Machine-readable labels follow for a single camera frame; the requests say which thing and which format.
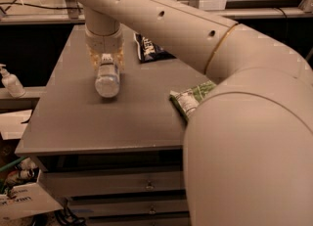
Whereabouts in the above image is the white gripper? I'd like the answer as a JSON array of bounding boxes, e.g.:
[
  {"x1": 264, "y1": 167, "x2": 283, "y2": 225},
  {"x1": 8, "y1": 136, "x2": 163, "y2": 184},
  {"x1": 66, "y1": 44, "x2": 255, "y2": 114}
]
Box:
[{"x1": 85, "y1": 27, "x2": 124, "y2": 71}]

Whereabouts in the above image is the clear plastic water bottle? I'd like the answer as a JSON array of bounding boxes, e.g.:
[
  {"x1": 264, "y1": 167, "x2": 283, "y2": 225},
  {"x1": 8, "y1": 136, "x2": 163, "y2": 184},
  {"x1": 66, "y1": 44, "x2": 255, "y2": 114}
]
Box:
[{"x1": 95, "y1": 54, "x2": 120, "y2": 98}]

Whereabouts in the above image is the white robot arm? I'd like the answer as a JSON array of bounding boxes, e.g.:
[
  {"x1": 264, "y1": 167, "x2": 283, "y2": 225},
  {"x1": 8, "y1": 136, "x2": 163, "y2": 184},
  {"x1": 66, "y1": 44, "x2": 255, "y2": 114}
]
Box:
[{"x1": 77, "y1": 0, "x2": 313, "y2": 226}]

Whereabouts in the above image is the white pump dispenser bottle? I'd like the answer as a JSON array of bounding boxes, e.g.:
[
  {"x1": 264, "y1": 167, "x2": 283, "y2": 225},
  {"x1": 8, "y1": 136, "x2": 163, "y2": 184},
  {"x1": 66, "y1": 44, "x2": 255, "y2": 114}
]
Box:
[{"x1": 0, "y1": 64, "x2": 25, "y2": 98}]

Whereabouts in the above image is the dark blue snack bag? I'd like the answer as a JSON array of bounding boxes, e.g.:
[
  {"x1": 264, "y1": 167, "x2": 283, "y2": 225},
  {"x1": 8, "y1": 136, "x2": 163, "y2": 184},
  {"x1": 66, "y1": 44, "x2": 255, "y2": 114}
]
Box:
[{"x1": 134, "y1": 33, "x2": 175, "y2": 64}]

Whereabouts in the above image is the green chip bag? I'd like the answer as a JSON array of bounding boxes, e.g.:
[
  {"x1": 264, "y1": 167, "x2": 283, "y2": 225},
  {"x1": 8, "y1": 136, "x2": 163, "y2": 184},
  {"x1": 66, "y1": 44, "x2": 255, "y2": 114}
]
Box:
[{"x1": 169, "y1": 80, "x2": 216, "y2": 121}]

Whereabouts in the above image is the grey drawer cabinet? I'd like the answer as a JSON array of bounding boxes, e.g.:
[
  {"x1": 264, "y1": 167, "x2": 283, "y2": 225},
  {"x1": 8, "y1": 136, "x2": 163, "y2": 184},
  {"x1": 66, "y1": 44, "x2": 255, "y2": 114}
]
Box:
[{"x1": 16, "y1": 25, "x2": 206, "y2": 226}]

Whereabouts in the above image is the white paper sheet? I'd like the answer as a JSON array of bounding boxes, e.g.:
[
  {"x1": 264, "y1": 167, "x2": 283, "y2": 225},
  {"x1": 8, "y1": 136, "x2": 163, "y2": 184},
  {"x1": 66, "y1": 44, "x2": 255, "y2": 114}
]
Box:
[{"x1": 0, "y1": 110, "x2": 32, "y2": 140}]

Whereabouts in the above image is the white cardboard box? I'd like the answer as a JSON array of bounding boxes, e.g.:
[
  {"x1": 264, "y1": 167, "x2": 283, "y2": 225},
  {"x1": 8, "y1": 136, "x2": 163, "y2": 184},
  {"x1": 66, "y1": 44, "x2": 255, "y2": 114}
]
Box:
[{"x1": 0, "y1": 178, "x2": 63, "y2": 221}]

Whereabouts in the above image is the black cable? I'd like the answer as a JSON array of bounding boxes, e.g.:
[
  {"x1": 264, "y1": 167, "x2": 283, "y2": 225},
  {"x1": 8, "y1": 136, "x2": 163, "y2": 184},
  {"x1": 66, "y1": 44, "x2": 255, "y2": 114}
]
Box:
[{"x1": 0, "y1": 2, "x2": 82, "y2": 13}]

